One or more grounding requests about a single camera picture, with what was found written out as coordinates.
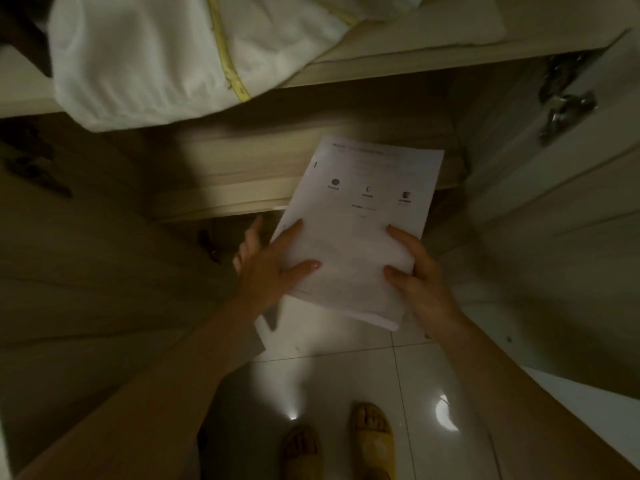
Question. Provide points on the light wooden wardrobe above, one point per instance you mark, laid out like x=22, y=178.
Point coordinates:
x=310, y=124

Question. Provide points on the person's right hand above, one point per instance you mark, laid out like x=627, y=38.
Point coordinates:
x=430, y=289

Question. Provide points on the white bedding with yellow trim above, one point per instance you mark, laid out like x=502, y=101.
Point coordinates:
x=190, y=54

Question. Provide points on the wooden wardrobe door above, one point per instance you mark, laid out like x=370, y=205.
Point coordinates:
x=100, y=294
x=555, y=209

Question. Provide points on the person's left thumb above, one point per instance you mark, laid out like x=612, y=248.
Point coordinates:
x=299, y=274

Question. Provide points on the person's right thumb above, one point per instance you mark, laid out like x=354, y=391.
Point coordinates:
x=400, y=278

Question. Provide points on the person's left hand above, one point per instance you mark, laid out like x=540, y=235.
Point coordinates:
x=262, y=274

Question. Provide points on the person's left yellow slipper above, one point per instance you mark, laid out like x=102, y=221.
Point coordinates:
x=301, y=452

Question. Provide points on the person's right forearm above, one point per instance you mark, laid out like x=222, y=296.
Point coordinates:
x=530, y=409

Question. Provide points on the person's left forearm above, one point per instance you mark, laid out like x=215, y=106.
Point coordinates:
x=150, y=394

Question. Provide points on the person's yellow slipper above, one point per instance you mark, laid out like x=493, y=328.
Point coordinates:
x=301, y=452
x=373, y=439

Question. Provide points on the metal door hinge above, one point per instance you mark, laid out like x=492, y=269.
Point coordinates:
x=565, y=99

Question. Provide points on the person's right yellow slipper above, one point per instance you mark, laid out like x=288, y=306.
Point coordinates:
x=373, y=439

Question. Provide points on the white printed paper stack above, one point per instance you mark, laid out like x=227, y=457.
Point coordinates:
x=357, y=224

